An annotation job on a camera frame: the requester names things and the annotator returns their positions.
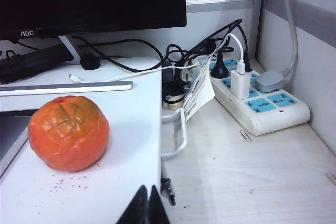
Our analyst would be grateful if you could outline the metal paper clip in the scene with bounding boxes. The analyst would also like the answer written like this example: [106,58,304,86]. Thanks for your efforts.
[240,130,253,142]

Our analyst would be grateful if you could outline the black round power plug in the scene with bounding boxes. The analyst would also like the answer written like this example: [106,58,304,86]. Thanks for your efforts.
[209,52,228,79]

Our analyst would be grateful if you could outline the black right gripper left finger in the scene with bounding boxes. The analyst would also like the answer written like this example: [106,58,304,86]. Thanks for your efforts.
[117,185,149,224]

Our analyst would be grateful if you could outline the grey plug adapter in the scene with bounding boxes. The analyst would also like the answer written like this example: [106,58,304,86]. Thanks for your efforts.
[255,69,285,93]

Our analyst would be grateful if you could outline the flat mirror with silver frame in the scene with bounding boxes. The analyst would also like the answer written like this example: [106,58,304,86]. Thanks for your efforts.
[0,108,40,179]

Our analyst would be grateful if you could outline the printed paper tag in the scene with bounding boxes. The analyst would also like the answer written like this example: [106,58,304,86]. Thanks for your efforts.
[182,53,216,121]

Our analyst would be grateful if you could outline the black monitor cable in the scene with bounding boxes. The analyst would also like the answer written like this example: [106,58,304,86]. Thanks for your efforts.
[70,35,165,74]

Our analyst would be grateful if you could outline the wrinkled orange fruit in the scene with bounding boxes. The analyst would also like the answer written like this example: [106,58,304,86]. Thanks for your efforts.
[27,95,110,173]

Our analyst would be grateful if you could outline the silver monitor stand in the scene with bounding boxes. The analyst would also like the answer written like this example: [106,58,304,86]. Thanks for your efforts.
[58,35,82,63]

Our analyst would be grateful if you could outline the translucent white cable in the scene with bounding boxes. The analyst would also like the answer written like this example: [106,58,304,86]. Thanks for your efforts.
[282,0,300,77]

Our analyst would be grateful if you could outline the black cable bundle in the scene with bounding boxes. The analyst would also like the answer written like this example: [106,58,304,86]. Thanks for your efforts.
[162,78,191,104]

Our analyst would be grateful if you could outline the vertical aluminium partition post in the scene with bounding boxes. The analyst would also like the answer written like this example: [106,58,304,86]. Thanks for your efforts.
[245,0,270,59]

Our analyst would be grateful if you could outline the white USB charger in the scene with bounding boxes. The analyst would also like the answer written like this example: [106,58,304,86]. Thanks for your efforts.
[230,61,253,100]

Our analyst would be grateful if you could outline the black round cable holder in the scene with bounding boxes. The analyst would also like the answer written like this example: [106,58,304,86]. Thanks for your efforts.
[80,52,102,71]

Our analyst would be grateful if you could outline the black USB cable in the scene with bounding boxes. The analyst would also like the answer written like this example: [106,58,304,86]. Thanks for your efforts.
[165,18,255,75]

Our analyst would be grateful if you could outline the metal cable connector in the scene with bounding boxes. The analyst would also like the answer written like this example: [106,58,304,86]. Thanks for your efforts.
[160,177,177,207]

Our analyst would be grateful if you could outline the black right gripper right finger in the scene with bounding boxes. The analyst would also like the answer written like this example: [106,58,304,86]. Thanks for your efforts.
[148,185,171,224]

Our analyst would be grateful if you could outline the white raised work board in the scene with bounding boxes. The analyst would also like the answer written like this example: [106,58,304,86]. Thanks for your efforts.
[0,56,163,224]

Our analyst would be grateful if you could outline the white flat bar silver edge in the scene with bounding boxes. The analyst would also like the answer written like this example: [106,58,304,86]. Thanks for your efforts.
[0,80,134,97]

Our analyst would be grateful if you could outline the white power strip blue sockets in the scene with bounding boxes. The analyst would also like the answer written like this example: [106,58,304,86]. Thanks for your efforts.
[209,57,311,137]

